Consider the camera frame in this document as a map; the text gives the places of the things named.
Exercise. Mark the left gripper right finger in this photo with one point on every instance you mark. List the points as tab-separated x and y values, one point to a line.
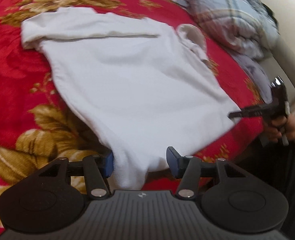
227	195

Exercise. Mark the person's right hand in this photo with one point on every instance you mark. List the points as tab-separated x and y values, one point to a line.
274	129

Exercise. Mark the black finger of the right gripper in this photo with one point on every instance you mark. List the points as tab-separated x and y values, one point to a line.
252	111

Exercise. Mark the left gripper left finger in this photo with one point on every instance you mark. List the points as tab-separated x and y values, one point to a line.
56	195

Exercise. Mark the plaid blue quilt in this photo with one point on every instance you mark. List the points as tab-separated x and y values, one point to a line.
244	26

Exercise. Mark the red floral bed blanket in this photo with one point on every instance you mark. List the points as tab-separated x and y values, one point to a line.
35	124

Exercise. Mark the grey folded cloth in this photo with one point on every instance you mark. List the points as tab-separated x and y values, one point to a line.
256	73

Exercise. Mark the white t-shirt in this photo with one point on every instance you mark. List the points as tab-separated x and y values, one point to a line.
140	85

